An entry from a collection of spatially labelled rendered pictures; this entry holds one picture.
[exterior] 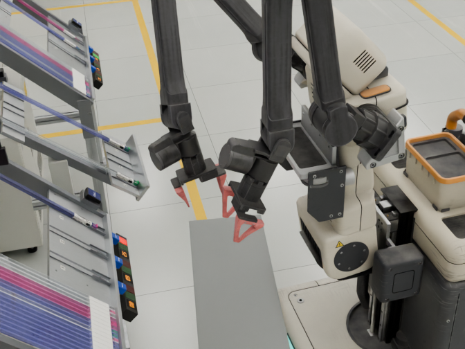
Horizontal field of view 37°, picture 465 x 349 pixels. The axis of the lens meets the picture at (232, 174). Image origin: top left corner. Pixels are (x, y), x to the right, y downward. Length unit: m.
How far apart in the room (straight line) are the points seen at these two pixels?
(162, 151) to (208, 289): 0.50
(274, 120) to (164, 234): 1.83
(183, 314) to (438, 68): 2.64
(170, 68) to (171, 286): 1.41
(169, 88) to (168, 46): 0.10
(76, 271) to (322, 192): 0.67
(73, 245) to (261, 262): 0.57
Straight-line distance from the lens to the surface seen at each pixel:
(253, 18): 1.87
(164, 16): 1.75
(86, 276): 1.90
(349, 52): 1.64
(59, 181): 2.36
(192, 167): 1.81
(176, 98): 1.75
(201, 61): 4.85
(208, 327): 1.96
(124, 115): 4.25
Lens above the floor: 2.01
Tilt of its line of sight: 34 degrees down
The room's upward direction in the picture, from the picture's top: 3 degrees counter-clockwise
